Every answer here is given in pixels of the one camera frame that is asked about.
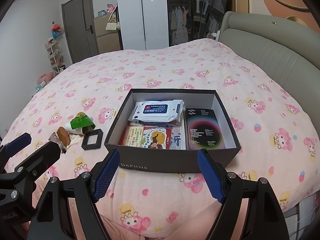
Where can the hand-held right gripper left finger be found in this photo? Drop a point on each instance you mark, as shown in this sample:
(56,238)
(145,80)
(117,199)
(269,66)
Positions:
(107,175)

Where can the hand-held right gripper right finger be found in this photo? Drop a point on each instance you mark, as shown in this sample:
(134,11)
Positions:
(210,177)

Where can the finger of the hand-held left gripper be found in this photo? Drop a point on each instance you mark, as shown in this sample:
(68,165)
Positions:
(42,156)
(17,142)

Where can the wooden comb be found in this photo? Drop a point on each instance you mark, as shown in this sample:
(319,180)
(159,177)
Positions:
(63,135)

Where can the dark grey cardboard box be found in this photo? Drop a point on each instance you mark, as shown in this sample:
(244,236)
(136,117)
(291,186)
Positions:
(162,160)

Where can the crumpled clear wrapper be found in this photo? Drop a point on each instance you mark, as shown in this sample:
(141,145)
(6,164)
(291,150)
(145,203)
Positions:
(53,138)

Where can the black screen protector box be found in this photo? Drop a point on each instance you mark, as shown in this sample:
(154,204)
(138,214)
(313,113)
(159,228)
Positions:
(203,130)

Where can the blue white printed packet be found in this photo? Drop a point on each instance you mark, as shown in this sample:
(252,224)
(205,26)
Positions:
(178,140)

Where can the green translucent packet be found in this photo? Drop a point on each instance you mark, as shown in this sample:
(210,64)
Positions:
(82,123)

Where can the cartoon printed packet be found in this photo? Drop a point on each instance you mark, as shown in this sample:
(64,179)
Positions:
(156,137)

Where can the pink floor cushion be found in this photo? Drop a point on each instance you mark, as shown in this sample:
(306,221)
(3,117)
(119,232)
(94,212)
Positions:
(46,77)

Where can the white wet wipes pack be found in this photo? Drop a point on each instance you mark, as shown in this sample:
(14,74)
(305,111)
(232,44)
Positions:
(155,110)

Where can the white shelf rack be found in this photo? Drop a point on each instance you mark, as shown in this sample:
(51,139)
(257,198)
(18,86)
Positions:
(55,55)

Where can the grey bed base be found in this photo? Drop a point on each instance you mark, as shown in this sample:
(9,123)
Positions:
(300,217)

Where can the printed pink blanket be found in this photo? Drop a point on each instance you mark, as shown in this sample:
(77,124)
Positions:
(175,67)

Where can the colourful toy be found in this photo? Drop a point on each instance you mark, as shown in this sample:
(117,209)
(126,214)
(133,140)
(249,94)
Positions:
(56,31)

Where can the grey door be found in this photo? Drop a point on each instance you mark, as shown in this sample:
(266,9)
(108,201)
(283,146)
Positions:
(77,30)

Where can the brown cabinet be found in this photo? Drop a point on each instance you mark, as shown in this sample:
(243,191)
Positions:
(107,42)

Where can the grey upholstered headboard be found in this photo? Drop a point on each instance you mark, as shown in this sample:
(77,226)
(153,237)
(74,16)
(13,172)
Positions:
(275,47)

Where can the white handbag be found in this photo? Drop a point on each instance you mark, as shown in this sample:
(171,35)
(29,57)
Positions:
(111,26)

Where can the white wardrobe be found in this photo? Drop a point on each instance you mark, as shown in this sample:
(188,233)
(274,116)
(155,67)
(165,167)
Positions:
(130,17)

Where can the pink white plush toy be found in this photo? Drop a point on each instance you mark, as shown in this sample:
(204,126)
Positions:
(110,8)

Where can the glass door wardrobe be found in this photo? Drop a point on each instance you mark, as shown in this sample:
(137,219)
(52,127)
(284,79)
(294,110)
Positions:
(180,17)

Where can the black square frame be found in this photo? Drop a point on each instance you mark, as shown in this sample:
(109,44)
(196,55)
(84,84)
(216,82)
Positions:
(92,147)

